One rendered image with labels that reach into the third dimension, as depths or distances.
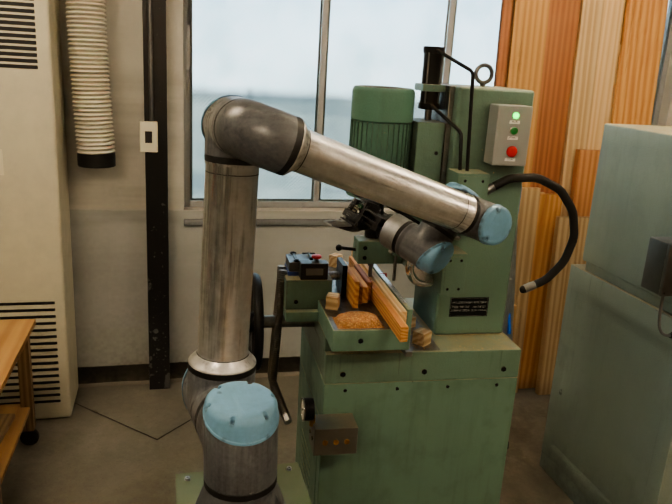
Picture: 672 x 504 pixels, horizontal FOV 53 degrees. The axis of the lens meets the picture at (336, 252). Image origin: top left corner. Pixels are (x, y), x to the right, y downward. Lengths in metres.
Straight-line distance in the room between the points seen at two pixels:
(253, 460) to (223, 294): 0.34
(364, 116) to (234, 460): 0.97
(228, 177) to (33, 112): 1.59
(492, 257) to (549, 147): 1.58
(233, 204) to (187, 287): 1.94
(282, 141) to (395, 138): 0.68
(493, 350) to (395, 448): 0.40
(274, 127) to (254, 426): 0.57
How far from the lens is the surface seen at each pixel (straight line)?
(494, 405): 2.09
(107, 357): 3.44
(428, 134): 1.92
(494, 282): 2.05
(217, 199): 1.39
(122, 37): 3.12
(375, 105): 1.86
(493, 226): 1.50
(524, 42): 3.41
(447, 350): 1.95
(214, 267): 1.42
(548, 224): 3.44
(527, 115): 1.91
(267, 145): 1.25
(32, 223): 2.95
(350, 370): 1.89
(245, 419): 1.34
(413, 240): 1.62
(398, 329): 1.72
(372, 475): 2.08
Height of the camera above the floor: 1.57
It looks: 16 degrees down
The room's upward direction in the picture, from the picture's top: 3 degrees clockwise
